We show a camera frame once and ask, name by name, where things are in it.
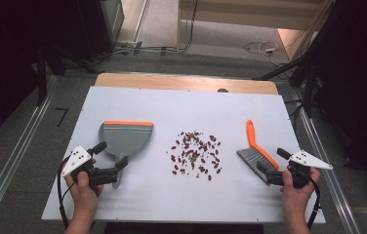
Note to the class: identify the light wooden shelf unit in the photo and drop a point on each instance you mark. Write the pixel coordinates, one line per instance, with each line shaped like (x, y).
(253, 16)

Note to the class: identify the dark table grommet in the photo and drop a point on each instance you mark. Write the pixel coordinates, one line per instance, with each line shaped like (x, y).
(223, 90)

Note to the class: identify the grey dustpan with orange edge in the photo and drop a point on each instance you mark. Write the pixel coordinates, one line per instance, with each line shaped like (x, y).
(126, 138)

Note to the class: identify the person's right hand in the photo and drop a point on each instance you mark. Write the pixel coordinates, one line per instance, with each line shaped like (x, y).
(297, 198)

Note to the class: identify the wooden table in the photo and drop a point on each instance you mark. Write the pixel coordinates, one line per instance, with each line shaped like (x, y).
(171, 82)

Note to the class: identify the metal floor rail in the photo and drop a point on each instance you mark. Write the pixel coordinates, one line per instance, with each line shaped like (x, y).
(331, 169)
(15, 149)

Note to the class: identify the person's left hand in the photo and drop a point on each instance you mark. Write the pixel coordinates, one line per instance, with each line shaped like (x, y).
(82, 195)

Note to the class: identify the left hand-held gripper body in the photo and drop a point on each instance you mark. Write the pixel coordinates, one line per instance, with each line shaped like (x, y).
(75, 160)

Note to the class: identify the white board sheet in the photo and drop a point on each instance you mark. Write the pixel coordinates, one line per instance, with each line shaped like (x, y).
(178, 107)

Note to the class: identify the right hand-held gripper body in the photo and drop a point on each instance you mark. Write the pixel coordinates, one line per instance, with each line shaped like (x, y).
(305, 160)

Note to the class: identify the pile of red beans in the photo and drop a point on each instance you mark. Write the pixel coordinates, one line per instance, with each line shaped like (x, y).
(196, 156)

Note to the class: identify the dark cabinet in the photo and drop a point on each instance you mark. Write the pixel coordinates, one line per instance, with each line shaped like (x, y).
(97, 26)

